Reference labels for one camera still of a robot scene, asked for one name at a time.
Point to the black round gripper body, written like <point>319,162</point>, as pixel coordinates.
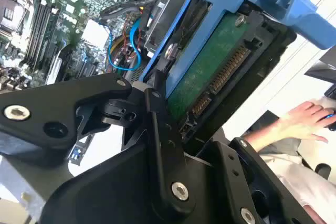
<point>118,190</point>

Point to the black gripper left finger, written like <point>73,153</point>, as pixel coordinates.
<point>52,108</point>

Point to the hard disk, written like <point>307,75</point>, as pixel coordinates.
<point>210,64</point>

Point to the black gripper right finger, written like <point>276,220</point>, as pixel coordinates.
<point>252,171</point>

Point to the person's bare hand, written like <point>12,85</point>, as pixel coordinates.
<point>302,121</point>

